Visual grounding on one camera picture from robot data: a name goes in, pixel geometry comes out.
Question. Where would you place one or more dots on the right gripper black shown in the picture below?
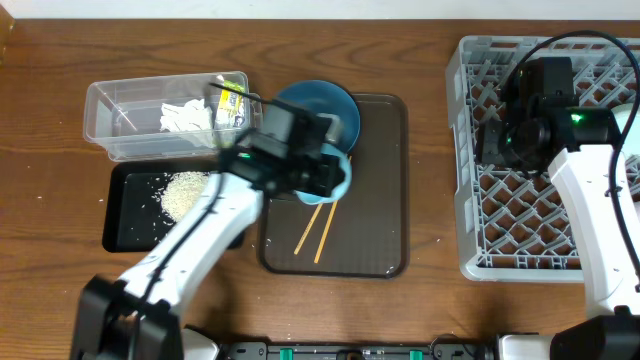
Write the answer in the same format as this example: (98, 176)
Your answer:
(488, 150)

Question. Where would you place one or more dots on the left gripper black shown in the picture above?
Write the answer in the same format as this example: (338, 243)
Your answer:
(324, 170)

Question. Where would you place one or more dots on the light blue bowl with rice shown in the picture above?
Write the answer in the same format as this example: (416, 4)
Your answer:
(340, 189)

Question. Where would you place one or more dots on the wooden chopstick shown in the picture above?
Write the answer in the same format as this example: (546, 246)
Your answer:
(325, 233)
(308, 229)

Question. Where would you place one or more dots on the blue plate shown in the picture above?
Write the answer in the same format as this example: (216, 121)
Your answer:
(323, 97)

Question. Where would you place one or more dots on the yellow green wrapper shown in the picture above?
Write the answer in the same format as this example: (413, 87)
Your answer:
(230, 112)

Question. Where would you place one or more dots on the white tissue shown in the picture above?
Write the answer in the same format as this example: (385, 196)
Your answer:
(192, 116)

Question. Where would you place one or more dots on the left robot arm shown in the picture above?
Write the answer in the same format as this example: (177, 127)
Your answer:
(139, 315)

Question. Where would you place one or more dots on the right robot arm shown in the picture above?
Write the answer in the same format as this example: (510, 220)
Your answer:
(546, 130)

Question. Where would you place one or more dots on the grey dishwasher rack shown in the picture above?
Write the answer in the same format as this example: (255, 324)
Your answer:
(510, 228)

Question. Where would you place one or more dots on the brown serving tray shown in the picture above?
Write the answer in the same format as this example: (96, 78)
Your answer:
(369, 234)

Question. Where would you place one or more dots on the pile of white rice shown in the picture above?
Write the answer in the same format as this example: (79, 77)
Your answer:
(181, 193)

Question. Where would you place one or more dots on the black tray bin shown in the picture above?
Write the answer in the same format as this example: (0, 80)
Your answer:
(135, 220)

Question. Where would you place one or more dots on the clear plastic bin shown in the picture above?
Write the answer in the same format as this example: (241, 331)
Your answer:
(123, 116)

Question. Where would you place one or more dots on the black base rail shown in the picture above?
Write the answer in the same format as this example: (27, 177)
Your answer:
(445, 347)

